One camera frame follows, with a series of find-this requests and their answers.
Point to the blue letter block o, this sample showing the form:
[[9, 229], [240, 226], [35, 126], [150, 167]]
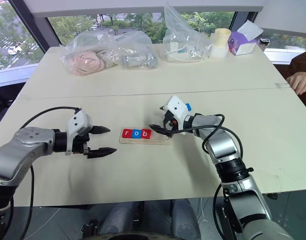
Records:
[[136, 134]]

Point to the person's brown sleeve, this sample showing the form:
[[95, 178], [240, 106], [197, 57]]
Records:
[[303, 62]]

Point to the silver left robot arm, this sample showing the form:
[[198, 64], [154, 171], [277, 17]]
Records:
[[30, 142]]

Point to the white tissue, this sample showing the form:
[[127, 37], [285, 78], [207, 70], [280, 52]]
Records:
[[251, 30]]

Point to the person's bare hand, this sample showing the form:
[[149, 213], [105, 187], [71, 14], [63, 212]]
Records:
[[300, 82]]

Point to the red letter block b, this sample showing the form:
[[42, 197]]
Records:
[[145, 134]]

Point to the wooden letter tray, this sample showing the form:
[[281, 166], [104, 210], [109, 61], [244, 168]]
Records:
[[143, 141]]

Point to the grey cylindrical item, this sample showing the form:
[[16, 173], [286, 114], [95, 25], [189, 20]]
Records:
[[138, 61]]

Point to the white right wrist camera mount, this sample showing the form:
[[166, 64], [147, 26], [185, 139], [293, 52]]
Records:
[[176, 106]]

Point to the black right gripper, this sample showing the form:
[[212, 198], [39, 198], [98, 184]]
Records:
[[169, 126]]

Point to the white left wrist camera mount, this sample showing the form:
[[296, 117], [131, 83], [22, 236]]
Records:
[[78, 121]]

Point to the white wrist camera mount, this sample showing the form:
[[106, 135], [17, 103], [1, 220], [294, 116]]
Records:
[[78, 121], [176, 106]]

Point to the clear plastic bag, white parts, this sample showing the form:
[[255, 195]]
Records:
[[183, 42]]

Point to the purple tissue box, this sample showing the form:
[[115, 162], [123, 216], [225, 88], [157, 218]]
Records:
[[241, 46]]

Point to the pink soft item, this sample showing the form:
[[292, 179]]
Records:
[[85, 62]]

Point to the dark window frame post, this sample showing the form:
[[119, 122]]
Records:
[[240, 21], [35, 22]]

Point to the grey rounded shape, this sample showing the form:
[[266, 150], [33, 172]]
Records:
[[185, 217], [120, 217]]

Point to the red letter block r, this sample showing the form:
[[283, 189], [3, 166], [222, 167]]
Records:
[[126, 133]]

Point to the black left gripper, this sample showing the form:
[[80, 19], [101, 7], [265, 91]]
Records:
[[81, 143]]

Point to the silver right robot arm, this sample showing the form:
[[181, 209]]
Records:
[[223, 145]]

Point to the clear plastic bag, pink contents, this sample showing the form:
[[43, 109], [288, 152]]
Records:
[[105, 47]]

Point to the dark lidded jar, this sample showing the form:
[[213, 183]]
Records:
[[263, 44]]

